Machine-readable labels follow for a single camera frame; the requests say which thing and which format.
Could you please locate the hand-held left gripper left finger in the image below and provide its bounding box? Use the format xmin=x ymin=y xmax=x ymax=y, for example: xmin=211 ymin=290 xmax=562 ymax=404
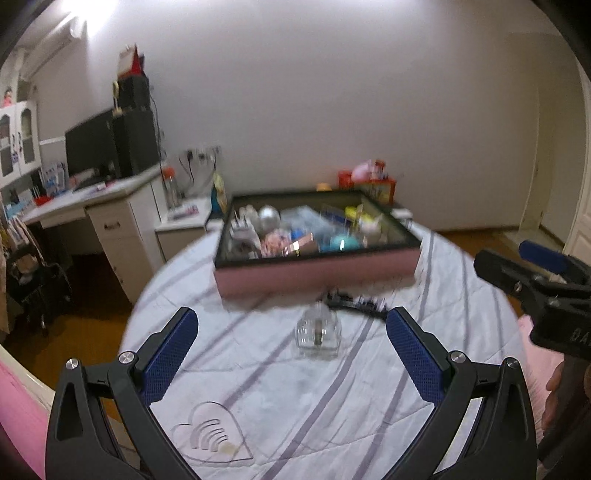
xmin=45 ymin=306 xmax=199 ymax=480

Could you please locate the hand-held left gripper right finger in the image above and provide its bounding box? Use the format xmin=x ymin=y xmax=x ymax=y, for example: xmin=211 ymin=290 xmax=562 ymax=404
xmin=386 ymin=306 xmax=539 ymax=480

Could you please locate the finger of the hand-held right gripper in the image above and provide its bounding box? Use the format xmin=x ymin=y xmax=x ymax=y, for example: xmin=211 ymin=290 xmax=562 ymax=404
xmin=518 ymin=239 xmax=591 ymax=285
xmin=473 ymin=249 xmax=570 ymax=311

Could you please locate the clear glass perfume bottle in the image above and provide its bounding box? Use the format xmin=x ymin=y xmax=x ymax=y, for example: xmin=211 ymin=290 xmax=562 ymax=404
xmin=295 ymin=306 xmax=343 ymax=361

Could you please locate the pink storage box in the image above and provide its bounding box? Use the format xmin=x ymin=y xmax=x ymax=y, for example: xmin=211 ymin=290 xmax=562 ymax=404
xmin=214 ymin=187 xmax=424 ymax=299

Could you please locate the teal round toy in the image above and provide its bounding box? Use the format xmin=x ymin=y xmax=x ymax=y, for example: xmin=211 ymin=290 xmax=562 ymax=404
xmin=318 ymin=233 xmax=366 ymax=253

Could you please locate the white cat figure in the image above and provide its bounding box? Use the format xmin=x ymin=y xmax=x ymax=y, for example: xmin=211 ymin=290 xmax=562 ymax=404
xmin=229 ymin=220 xmax=260 ymax=252

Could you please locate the pink block toy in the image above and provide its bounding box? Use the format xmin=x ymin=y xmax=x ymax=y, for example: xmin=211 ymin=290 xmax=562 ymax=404
xmin=261 ymin=230 xmax=291 ymax=257

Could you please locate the rose gold lipstick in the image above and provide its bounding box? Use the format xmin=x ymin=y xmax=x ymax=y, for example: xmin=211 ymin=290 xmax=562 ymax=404
xmin=281 ymin=233 xmax=320 ymax=257

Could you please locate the clear plastic box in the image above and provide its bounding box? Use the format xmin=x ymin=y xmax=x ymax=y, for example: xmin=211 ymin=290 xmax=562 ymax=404
xmin=281 ymin=208 xmax=325 ymax=232

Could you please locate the person's right hand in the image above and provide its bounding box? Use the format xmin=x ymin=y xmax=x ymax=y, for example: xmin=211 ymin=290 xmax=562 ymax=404
xmin=541 ymin=361 xmax=576 ymax=433

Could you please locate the pink blanket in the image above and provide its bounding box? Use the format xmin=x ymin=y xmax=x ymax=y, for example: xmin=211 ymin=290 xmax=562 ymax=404
xmin=516 ymin=314 xmax=561 ymax=416

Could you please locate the white door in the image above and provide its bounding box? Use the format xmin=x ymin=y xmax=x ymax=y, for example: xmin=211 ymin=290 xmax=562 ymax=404
xmin=518 ymin=88 xmax=579 ymax=243

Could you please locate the clear heart acrylic plate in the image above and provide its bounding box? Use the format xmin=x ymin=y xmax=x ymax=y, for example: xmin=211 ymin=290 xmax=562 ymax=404
xmin=170 ymin=401 xmax=256 ymax=465

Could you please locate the striped white tablecloth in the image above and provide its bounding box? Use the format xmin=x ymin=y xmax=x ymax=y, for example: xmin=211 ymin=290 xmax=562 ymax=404
xmin=121 ymin=220 xmax=522 ymax=480

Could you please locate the white side cabinet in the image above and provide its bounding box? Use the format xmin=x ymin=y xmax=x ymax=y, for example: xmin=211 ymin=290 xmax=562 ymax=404
xmin=154 ymin=196 xmax=214 ymax=260

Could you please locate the white desk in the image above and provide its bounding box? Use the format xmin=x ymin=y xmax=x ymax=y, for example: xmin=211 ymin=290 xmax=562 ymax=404
xmin=21 ymin=164 xmax=168 ymax=306

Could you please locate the black chair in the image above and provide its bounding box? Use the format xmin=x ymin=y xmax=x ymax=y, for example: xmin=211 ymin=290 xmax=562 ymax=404
xmin=8 ymin=261 xmax=75 ymax=335

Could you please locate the red toy crate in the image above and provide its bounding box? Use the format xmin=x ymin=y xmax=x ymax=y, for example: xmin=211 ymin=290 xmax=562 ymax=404
xmin=338 ymin=170 xmax=398 ymax=205

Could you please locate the red-capped water bottle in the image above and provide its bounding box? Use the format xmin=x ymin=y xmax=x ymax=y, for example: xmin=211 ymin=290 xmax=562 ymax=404
xmin=163 ymin=167 xmax=181 ymax=209

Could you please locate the yellow blue snack bag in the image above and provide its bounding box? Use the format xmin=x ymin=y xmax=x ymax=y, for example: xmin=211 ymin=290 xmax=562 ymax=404
xmin=210 ymin=171 xmax=230 ymax=214

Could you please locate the row of books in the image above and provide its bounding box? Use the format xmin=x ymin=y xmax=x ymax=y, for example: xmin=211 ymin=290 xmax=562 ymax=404
xmin=39 ymin=161 xmax=71 ymax=197

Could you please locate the black monitor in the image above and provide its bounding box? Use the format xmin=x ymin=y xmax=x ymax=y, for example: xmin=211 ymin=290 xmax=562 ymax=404
xmin=65 ymin=108 xmax=122 ymax=179

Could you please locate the black speaker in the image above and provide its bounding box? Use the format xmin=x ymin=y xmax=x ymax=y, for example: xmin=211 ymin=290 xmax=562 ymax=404
xmin=115 ymin=75 xmax=151 ymax=116

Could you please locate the white glass-door cabinet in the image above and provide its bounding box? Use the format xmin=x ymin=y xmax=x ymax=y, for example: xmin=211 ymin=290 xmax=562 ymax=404
xmin=0 ymin=98 xmax=43 ymax=186

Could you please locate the red white calendar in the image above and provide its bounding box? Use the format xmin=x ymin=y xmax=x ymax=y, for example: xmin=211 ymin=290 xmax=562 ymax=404
xmin=119 ymin=44 xmax=145 ymax=79

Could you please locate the white air conditioner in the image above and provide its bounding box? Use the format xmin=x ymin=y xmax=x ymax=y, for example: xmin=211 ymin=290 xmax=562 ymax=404
xmin=16 ymin=21 xmax=87 ymax=63

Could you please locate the black bracelet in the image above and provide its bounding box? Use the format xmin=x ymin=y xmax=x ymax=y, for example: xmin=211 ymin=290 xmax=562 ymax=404
xmin=322 ymin=289 xmax=387 ymax=320

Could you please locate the black power cable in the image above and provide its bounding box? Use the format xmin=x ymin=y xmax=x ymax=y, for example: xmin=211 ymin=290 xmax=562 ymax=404
xmin=178 ymin=150 xmax=218 ymax=185

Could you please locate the white wall outlet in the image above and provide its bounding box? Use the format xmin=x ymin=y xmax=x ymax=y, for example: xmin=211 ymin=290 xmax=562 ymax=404
xmin=186 ymin=145 xmax=223 ymax=161

